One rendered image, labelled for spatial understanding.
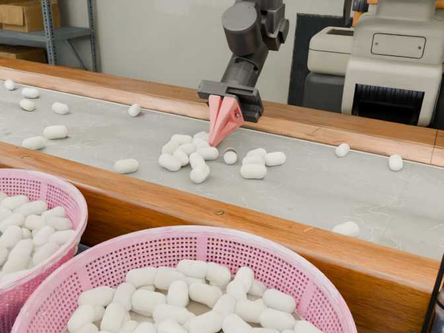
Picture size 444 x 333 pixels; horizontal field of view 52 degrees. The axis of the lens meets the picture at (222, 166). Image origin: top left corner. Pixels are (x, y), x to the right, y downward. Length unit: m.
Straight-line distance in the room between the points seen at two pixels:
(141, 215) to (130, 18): 2.64
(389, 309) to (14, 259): 0.37
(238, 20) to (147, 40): 2.37
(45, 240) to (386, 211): 0.41
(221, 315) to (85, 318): 0.12
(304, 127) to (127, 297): 0.49
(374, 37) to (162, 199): 0.82
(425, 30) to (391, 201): 0.65
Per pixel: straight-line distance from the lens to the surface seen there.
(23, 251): 0.53
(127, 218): 0.57
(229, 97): 0.73
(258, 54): 0.79
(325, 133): 0.81
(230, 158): 0.69
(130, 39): 3.16
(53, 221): 0.57
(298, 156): 0.74
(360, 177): 0.70
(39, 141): 0.77
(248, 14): 0.74
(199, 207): 0.53
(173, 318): 0.43
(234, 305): 0.43
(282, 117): 0.84
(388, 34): 1.23
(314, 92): 1.54
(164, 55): 3.05
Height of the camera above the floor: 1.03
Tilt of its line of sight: 25 degrees down
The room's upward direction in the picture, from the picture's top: 2 degrees clockwise
